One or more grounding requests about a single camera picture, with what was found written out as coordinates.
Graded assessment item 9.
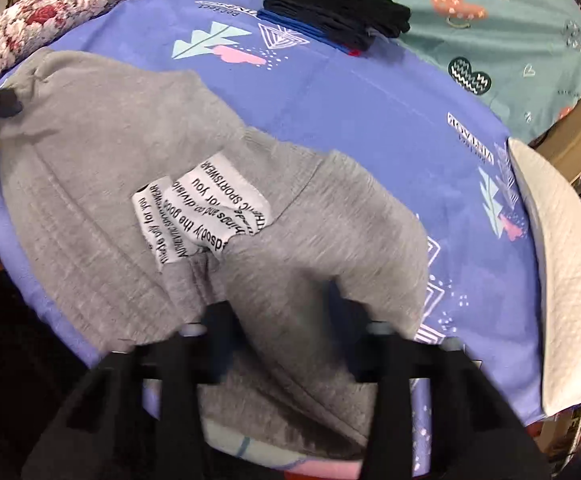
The blue folded garment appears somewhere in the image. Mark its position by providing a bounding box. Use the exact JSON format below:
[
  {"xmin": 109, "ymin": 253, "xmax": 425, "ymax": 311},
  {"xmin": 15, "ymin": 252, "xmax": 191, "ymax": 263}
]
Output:
[{"xmin": 257, "ymin": 14, "xmax": 362, "ymax": 59}]

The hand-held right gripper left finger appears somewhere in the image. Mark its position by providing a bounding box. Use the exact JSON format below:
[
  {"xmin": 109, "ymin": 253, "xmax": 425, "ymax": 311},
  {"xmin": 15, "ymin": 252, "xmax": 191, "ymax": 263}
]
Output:
[{"xmin": 23, "ymin": 300, "xmax": 237, "ymax": 480}]

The floral bolster pillow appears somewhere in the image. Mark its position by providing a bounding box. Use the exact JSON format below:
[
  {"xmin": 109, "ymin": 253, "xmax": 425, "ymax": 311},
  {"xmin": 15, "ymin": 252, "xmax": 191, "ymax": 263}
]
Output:
[{"xmin": 0, "ymin": 0, "xmax": 172, "ymax": 89}]

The stack of folded dark clothes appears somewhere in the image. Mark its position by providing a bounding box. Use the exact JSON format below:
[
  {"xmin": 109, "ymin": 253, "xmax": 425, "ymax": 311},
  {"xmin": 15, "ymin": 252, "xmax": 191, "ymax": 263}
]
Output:
[{"xmin": 263, "ymin": 0, "xmax": 412, "ymax": 39}]

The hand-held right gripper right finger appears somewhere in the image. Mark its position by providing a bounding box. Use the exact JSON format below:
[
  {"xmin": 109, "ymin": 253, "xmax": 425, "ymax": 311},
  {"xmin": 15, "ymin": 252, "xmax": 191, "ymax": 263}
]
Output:
[{"xmin": 325, "ymin": 285, "xmax": 552, "ymax": 480}]

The wooden display cabinet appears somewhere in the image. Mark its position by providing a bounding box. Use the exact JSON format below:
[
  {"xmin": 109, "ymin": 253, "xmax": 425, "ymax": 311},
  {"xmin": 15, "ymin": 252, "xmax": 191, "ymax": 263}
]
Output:
[{"xmin": 529, "ymin": 62, "xmax": 581, "ymax": 251}]

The white quilted pillow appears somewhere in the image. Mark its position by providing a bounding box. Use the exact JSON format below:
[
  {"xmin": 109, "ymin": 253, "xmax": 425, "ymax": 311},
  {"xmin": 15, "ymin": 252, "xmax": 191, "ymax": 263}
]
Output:
[{"xmin": 507, "ymin": 138, "xmax": 581, "ymax": 417}]

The grey sweatshirt with text patch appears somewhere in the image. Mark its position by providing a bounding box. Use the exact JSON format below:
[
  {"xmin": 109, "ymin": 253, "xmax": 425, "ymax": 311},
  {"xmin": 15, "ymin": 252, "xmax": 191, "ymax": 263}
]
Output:
[{"xmin": 0, "ymin": 48, "xmax": 432, "ymax": 462}]

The teal heart-print sheet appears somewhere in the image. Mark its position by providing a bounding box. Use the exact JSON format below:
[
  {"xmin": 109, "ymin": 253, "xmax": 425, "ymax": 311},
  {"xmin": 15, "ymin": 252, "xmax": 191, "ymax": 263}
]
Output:
[{"xmin": 214, "ymin": 0, "xmax": 581, "ymax": 142}]

